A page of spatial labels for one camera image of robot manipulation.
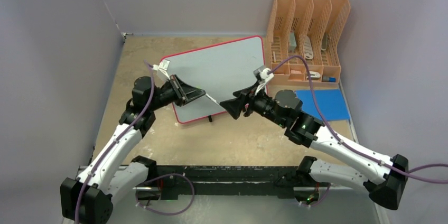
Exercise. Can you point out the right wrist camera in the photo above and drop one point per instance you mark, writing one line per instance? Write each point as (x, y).
(263, 75)

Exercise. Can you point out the green capped marker pen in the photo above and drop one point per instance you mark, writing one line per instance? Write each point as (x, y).
(212, 99)

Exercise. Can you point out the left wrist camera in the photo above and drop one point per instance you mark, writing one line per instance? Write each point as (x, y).
(161, 70)

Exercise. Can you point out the white clip in tray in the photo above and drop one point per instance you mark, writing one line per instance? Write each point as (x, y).
(313, 75)

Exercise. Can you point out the blue notebook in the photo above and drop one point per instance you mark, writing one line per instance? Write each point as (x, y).
(330, 101)

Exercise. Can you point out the red-framed whiteboard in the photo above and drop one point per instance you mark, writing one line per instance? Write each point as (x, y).
(219, 69)

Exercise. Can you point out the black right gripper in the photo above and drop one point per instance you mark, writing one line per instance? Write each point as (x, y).
(235, 106)

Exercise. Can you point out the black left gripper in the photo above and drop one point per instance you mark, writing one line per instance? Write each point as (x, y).
(183, 92)

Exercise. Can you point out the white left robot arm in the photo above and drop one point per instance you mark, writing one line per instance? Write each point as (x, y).
(93, 194)

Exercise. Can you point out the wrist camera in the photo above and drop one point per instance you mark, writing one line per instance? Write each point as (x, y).
(263, 75)
(161, 70)

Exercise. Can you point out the orange plastic desk organizer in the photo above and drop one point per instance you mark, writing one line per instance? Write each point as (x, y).
(305, 33)

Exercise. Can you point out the green staples box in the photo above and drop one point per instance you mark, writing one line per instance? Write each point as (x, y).
(292, 43)

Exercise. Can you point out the white oval tape dispenser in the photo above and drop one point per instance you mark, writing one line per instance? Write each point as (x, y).
(307, 47)

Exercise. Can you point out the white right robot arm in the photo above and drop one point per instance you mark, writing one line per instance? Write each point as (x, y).
(378, 175)

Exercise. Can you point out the small blue grey cylinder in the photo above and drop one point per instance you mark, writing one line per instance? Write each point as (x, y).
(328, 79)

